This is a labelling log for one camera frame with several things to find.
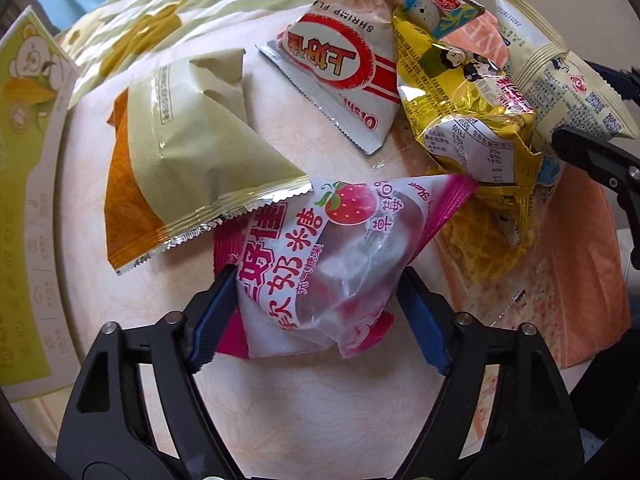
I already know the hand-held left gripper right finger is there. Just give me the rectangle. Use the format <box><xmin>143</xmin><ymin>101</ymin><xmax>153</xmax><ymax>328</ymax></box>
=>
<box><xmin>397</xmin><ymin>266</ymin><xmax>586</xmax><ymax>480</ymax></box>

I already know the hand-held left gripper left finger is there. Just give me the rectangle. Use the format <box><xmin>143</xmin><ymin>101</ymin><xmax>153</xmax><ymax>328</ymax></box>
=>
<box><xmin>56</xmin><ymin>262</ymin><xmax>241</xmax><ymax>480</ymax></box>

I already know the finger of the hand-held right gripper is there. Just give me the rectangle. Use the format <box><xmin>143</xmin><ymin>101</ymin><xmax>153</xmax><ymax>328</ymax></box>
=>
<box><xmin>551</xmin><ymin>127</ymin><xmax>640</xmax><ymax>221</ymax></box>
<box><xmin>582</xmin><ymin>60</ymin><xmax>640</xmax><ymax>98</ymax></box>

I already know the cream snack bag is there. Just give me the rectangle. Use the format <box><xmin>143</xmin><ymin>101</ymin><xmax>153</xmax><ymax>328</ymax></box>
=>
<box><xmin>494</xmin><ymin>0</ymin><xmax>640</xmax><ymax>142</ymax></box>

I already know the pink strawberry snack bag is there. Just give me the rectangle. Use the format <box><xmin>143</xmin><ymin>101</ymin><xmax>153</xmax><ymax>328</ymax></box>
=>
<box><xmin>212</xmin><ymin>174</ymin><xmax>480</xmax><ymax>361</ymax></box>

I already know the green and white cardboard box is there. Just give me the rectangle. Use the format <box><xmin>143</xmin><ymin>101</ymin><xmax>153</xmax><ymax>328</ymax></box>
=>
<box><xmin>0</xmin><ymin>5</ymin><xmax>81</xmax><ymax>403</ymax></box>

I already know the clear yellow noodle snack packet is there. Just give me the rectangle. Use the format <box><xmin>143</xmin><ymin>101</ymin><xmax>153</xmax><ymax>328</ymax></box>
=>
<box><xmin>442</xmin><ymin>192</ymin><xmax>533</xmax><ymax>283</ymax></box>

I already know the large orange cracker pack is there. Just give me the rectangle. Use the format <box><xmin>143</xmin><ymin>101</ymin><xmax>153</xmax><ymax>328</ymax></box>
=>
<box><xmin>400</xmin><ymin>15</ymin><xmax>633</xmax><ymax>371</ymax></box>

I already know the small white table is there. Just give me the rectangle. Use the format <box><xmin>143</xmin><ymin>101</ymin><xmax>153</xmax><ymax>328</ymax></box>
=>
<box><xmin>30</xmin><ymin>50</ymin><xmax>626</xmax><ymax>480</ymax></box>

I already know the yellow foil snack bag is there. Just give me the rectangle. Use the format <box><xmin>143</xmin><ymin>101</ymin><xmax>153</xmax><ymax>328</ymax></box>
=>
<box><xmin>392</xmin><ymin>7</ymin><xmax>546</xmax><ymax>248</ymax></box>

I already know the olive and orange snack bag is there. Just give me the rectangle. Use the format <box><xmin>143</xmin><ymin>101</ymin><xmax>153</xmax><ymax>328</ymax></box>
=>
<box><xmin>104</xmin><ymin>47</ymin><xmax>313</xmax><ymax>276</ymax></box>

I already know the blue cartoon snack bag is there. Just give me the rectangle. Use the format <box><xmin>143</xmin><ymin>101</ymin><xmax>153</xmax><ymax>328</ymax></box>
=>
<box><xmin>390</xmin><ymin>0</ymin><xmax>487</xmax><ymax>43</ymax></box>

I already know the white and red snack bag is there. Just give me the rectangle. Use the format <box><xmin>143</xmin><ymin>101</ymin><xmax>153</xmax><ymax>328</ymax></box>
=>
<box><xmin>256</xmin><ymin>0</ymin><xmax>416</xmax><ymax>156</ymax></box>

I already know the floral striped blanket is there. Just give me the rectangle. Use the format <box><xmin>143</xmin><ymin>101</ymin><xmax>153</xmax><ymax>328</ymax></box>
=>
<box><xmin>50</xmin><ymin>0</ymin><xmax>401</xmax><ymax>111</ymax></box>

